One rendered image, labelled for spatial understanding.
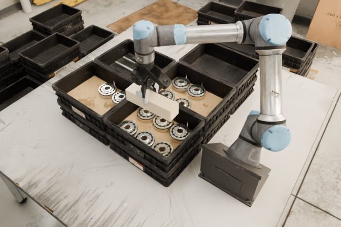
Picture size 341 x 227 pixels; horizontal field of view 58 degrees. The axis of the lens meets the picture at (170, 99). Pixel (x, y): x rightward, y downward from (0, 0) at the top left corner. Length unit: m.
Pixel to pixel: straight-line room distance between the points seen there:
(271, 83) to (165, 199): 0.70
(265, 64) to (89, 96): 0.99
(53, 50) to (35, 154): 1.32
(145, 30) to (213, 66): 0.94
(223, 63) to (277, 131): 0.85
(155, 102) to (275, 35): 0.54
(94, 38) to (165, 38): 2.07
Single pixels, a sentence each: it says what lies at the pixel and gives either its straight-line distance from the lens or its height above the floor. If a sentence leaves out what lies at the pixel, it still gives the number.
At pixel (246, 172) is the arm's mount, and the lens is 1.34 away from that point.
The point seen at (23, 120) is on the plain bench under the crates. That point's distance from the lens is 1.98.
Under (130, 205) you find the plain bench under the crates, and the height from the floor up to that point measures 0.70.
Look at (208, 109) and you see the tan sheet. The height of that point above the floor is 0.83.
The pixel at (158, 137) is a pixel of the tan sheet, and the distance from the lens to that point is 1.54.
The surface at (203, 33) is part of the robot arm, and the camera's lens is 1.30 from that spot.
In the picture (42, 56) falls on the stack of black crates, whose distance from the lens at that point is 2.85.
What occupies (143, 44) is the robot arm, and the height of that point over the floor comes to 1.39.
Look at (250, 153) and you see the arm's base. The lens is 1.42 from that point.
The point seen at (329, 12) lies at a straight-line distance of 4.04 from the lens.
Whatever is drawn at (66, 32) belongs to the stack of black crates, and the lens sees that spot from 3.15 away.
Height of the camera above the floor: 2.01
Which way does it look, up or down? 43 degrees down
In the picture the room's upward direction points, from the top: straight up
